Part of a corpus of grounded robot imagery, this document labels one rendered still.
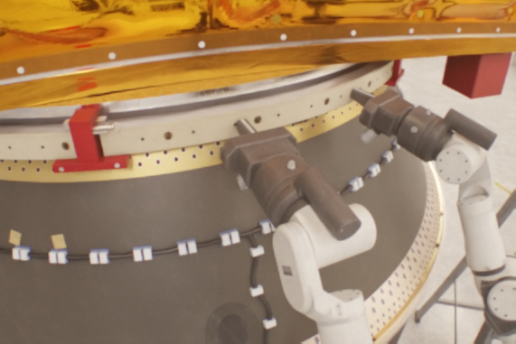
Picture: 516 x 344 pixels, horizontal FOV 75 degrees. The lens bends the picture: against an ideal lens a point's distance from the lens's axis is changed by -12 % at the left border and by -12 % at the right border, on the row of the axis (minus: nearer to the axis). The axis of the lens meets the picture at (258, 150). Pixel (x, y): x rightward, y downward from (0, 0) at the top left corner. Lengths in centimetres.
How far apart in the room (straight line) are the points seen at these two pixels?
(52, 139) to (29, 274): 29
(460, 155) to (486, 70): 57
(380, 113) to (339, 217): 34
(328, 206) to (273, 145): 17
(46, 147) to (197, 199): 28
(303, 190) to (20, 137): 46
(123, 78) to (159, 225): 27
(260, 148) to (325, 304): 24
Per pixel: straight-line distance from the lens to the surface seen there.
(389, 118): 73
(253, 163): 53
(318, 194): 45
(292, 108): 69
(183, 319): 77
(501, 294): 75
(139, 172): 69
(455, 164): 68
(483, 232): 74
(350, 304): 48
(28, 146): 69
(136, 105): 65
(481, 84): 121
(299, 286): 45
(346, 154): 86
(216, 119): 63
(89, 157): 64
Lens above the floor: 198
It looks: 30 degrees down
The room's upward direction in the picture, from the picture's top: straight up
